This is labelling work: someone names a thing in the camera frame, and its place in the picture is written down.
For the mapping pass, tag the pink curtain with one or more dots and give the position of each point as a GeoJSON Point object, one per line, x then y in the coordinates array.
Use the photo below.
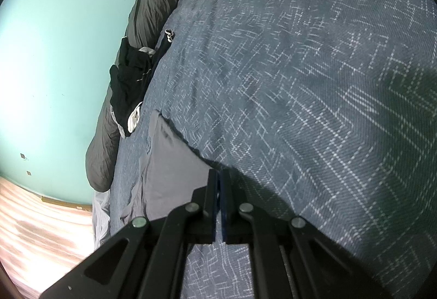
{"type": "Point", "coordinates": [34, 234]}

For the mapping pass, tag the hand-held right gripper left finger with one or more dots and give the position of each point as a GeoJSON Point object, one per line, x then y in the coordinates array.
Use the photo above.
{"type": "Point", "coordinates": [205, 198]}

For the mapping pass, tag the grey shorts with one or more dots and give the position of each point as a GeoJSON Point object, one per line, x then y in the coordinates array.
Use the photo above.
{"type": "Point", "coordinates": [170, 176]}

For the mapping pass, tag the black long-sleeve garment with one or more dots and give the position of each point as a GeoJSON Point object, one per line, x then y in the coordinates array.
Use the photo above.
{"type": "Point", "coordinates": [131, 80]}

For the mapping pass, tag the wooden window trim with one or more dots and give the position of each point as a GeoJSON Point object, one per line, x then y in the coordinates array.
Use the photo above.
{"type": "Point", "coordinates": [65, 201]}

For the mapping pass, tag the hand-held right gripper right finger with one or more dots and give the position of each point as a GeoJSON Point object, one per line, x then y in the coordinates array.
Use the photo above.
{"type": "Point", "coordinates": [224, 210]}

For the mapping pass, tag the blue patterned bed cover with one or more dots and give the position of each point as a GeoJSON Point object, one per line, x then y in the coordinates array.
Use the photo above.
{"type": "Point", "coordinates": [307, 80]}

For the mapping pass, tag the light grey garment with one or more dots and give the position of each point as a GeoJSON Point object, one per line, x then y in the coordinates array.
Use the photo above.
{"type": "Point", "coordinates": [148, 51]}

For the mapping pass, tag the light grey-blue blanket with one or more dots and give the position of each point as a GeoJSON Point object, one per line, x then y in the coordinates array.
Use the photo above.
{"type": "Point", "coordinates": [100, 220]}

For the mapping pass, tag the white garment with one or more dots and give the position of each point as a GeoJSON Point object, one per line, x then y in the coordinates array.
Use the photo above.
{"type": "Point", "coordinates": [133, 118]}

